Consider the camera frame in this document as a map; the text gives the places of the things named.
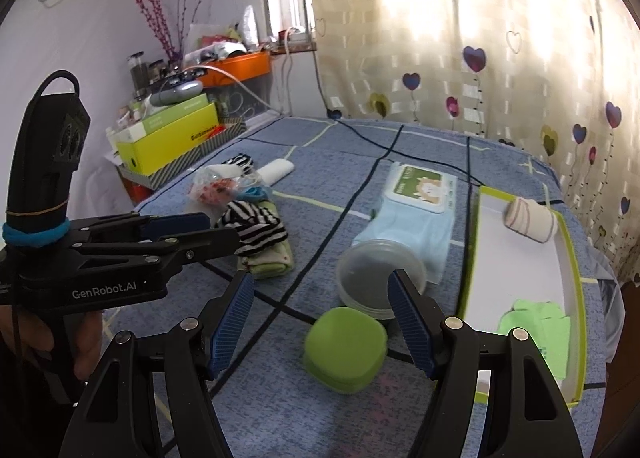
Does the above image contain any yellow-green cardboard box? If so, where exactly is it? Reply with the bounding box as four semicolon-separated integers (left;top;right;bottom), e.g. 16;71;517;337
114;102;221;177

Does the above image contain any red cabinet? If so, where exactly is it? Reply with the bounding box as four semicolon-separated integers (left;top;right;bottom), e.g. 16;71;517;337
122;173;156;206

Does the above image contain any beige striped sock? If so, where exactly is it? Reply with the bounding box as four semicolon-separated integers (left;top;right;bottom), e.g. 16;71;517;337
502;196;559;245

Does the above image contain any dark glass jar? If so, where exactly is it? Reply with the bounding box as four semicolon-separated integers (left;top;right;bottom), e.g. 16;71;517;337
127;52;151;88

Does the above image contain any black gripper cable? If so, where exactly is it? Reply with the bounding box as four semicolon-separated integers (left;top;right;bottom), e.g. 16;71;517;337
32;70;82;103

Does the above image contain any blue hair band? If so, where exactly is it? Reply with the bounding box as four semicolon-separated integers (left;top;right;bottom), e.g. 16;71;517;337
1;217;72;249

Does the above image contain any white plastic bag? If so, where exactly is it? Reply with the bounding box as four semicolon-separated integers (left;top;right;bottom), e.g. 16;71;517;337
237;5;263;46

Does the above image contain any blue plaid blanket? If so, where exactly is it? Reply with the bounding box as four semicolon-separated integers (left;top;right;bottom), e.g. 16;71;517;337
100;115;608;458

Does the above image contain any grey oval case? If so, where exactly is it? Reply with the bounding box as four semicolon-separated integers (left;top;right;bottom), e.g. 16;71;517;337
149;80;205;107

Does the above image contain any stack of blue face masks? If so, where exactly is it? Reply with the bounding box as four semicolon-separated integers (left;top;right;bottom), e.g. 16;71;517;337
351;210;455;285

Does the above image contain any white power cable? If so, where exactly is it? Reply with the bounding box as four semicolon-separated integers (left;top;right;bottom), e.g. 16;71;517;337
281;54;296;117

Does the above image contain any plastic bag of patterned masks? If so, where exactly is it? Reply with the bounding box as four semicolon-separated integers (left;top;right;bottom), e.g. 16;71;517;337
187;163;273;213

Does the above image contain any clear plastic container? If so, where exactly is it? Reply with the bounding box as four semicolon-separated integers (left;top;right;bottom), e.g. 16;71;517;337
336;239;427;322

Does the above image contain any wet wipes pack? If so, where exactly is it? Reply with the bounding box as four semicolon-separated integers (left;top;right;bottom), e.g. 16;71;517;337
372;161;460;221

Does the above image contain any white tube cable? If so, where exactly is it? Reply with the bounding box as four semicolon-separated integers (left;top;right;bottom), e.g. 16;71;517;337
185;64;287;117

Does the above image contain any black white striped sock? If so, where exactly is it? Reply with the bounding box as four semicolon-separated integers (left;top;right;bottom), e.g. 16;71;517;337
220;153;257;176
215;202;289;259

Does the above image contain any black power cable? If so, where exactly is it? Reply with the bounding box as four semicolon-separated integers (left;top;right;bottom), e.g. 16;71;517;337
310;50;346;121

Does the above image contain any pale green folded sock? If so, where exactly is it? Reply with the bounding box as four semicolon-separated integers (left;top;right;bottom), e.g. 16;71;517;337
237;203;296;281

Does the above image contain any person's left hand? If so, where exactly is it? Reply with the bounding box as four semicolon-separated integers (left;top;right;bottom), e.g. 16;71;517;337
0;309;107;382

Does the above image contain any heart print curtain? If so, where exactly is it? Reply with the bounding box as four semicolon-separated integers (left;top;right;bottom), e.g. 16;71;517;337
300;0;640;289

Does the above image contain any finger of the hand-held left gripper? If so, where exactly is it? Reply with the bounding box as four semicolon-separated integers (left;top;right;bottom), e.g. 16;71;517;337
67;212;212;245
70;227;241;283

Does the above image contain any green square container lid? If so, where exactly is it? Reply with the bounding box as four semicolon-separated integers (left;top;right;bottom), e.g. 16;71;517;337
303;307;389;394

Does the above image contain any white tray with green rim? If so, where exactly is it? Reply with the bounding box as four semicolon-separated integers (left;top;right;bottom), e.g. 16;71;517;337
456;185;587;406

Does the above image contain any clutter of packages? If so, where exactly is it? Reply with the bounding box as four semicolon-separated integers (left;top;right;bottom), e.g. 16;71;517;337
182;22;251;63

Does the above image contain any orange plastic basket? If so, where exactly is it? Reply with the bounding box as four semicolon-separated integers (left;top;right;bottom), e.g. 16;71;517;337
182;50;272;88

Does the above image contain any light green cloth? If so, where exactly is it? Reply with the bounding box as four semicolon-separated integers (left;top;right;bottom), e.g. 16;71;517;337
497;299;572;381

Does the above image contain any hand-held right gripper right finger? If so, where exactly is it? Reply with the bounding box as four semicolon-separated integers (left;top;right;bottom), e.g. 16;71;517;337
387;269;586;458

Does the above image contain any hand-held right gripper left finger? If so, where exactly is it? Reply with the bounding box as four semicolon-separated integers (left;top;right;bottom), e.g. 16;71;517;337
59;270;256;458

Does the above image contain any grey bed sheet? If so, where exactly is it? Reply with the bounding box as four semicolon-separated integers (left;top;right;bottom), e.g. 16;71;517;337
582;248;626;364

